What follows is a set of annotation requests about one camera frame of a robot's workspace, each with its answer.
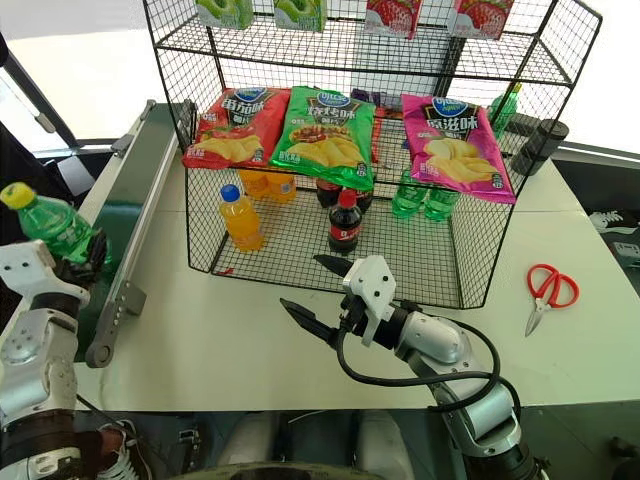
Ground green apple milk carton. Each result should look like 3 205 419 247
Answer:
273 0 329 34
194 0 254 30

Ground black and white sneaker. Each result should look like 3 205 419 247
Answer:
74 419 154 480

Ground purple snack packet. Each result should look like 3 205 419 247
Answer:
349 87 385 107

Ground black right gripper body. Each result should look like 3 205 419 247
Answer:
337 294 371 338

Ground orange soda bottle blue cap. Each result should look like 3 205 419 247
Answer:
218 183 266 253

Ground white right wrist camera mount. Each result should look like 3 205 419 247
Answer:
341 255 399 347

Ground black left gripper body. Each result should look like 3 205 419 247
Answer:
52 258 102 292

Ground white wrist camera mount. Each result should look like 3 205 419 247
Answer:
341 255 399 347
0 239 91 307

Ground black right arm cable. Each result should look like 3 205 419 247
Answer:
334 319 502 412

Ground red potato chips bag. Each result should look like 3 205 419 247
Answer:
181 87 292 172

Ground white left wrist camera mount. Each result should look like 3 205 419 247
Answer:
0 239 91 307

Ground dark green conveyor belt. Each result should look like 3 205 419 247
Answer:
74 102 191 361

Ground silver conveyor side rail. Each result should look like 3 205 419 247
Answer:
84 98 197 369

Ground light grey rounded shape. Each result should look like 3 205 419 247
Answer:
219 412 281 480
352 410 416 480

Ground black cylinder container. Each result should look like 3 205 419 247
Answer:
509 119 571 177

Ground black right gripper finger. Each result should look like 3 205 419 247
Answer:
279 297 343 347
313 254 354 278

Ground dark red snack packet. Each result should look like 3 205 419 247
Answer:
372 103 405 122

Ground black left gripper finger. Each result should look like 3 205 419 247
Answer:
87 228 114 274

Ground pink potato chips bag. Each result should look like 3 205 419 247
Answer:
400 93 517 205

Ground green potato chips bag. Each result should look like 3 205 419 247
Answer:
268 85 376 193

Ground red handled scissors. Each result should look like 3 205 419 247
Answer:
523 263 581 337

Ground black wire mesh rack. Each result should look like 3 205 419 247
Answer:
141 0 604 310

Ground strawberry milk carton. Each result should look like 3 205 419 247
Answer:
452 0 515 41
363 0 424 40

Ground black metal frame strut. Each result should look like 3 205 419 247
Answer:
0 30 84 151

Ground cola bottle red cap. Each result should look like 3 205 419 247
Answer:
327 189 365 256

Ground green soda bottle yellow cap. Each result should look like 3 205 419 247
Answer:
0 182 109 266

